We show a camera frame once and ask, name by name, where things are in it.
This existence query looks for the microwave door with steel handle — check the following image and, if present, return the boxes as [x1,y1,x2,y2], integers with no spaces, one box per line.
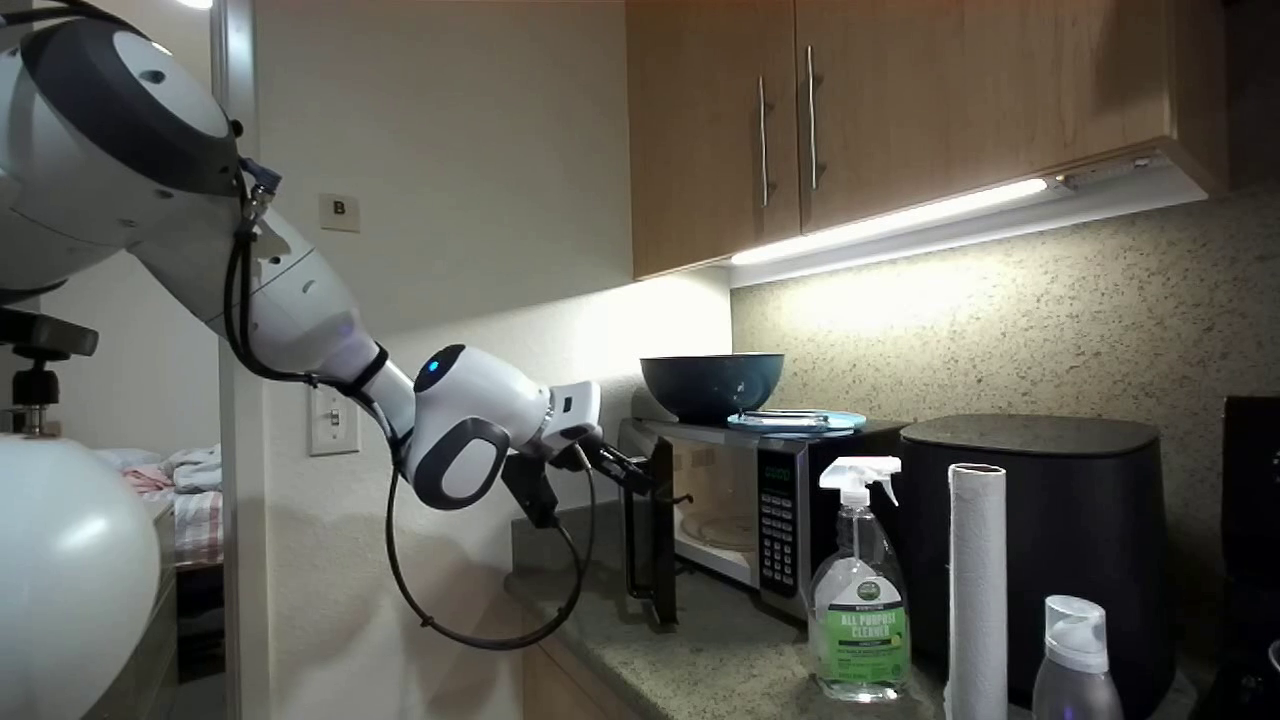
[623,440,678,633]

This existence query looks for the clear spray bottle green label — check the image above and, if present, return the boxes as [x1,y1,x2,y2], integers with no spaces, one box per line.
[807,455,913,704]

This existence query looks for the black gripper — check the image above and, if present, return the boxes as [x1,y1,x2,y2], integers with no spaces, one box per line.
[503,440,652,526]

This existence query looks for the dark blue bowl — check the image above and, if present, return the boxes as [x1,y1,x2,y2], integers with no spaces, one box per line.
[641,351,786,423]

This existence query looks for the lower wooden cabinet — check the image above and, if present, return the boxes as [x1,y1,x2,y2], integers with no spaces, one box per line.
[520,641,641,720]

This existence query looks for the white paper towel roll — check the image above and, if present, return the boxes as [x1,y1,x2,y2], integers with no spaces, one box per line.
[943,458,1007,720]

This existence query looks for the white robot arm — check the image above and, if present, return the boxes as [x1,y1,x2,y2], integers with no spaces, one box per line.
[0,0,643,720]

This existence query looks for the white wall outlet plate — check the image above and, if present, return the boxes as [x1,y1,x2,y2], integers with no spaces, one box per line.
[320,191,359,230]

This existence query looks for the light blue plate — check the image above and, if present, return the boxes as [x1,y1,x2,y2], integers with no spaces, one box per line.
[727,406,868,434]

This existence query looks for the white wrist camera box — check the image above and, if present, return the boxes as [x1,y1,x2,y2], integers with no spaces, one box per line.
[545,379,599,440]

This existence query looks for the black camera tripod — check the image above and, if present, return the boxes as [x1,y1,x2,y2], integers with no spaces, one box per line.
[0,306,102,440]

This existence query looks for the small clear pump bottle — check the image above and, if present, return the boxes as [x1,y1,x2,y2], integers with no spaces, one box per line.
[1032,593,1125,720]

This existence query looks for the black air fryer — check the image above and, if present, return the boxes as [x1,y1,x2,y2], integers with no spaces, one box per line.
[891,410,1178,720]

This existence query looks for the wooden upper cabinets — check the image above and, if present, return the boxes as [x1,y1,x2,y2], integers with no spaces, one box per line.
[623,0,1228,274]

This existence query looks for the bed with patterned bedding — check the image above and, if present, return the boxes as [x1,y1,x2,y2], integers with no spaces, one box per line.
[102,444,229,569]

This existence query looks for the white wall light switch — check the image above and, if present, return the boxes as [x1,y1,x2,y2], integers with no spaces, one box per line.
[309,387,359,455]

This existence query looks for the black stainless microwave oven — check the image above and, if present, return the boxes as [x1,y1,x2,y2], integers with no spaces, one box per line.
[631,420,899,624]

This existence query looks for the under-cabinet light strip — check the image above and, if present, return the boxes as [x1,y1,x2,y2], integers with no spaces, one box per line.
[727,157,1209,286]

